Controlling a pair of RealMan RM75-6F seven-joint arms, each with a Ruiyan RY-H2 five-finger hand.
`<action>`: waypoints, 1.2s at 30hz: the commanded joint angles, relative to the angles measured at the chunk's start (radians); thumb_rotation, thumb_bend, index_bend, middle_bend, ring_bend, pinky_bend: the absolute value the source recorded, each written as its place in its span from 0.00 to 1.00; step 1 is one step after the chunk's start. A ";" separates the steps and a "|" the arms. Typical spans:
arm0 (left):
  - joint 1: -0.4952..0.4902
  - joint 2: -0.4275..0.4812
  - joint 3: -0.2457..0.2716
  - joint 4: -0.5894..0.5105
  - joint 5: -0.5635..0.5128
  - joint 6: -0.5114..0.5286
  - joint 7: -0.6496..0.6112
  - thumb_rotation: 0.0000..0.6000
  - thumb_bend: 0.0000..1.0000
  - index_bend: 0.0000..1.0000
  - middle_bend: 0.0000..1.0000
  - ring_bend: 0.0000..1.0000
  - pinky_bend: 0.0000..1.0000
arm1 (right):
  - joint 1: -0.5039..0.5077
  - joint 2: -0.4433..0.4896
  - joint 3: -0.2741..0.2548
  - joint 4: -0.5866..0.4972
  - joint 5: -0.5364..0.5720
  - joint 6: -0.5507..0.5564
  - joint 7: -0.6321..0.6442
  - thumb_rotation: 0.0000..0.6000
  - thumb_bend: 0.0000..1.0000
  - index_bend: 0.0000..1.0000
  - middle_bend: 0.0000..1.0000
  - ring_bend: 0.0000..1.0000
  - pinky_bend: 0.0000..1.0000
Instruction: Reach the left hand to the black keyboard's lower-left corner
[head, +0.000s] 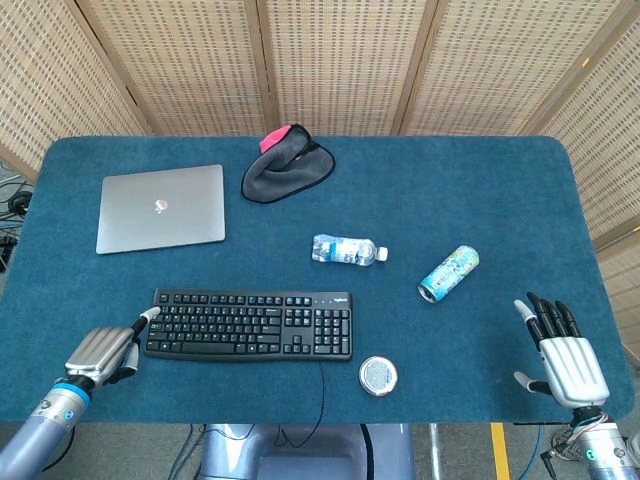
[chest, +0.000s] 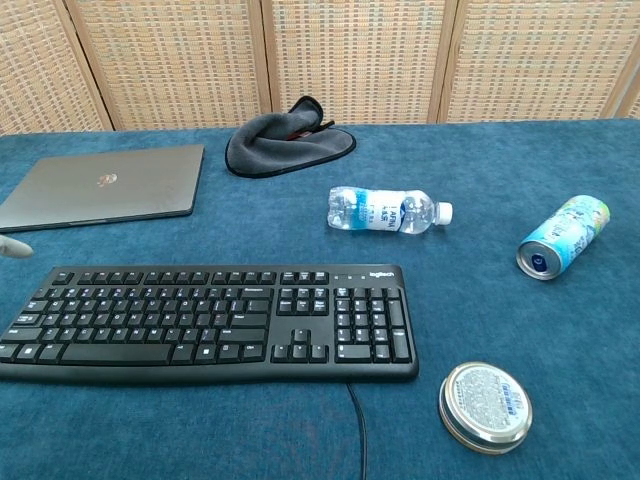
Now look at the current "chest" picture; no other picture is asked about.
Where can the black computer keyboard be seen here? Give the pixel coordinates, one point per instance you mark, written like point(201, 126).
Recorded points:
point(200, 320)

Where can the light blue drink can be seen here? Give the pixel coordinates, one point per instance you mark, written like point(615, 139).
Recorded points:
point(565, 235)

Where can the woven folding screen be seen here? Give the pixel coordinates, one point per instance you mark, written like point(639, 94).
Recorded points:
point(320, 60)

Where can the clear plastic water bottle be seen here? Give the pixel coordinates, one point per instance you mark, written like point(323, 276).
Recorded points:
point(385, 210)

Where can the red and black pen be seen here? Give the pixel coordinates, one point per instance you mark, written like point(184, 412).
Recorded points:
point(307, 131)

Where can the grey cloth with black trim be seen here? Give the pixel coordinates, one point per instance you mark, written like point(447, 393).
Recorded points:
point(280, 150)

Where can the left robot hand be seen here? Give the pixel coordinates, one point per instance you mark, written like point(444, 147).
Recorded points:
point(12, 248)

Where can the blue table cloth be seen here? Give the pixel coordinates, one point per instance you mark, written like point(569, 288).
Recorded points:
point(500, 310)

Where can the round silver tin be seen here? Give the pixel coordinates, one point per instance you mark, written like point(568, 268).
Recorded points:
point(485, 407)

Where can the grey closed laptop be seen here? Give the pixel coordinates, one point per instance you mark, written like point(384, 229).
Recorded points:
point(105, 185)

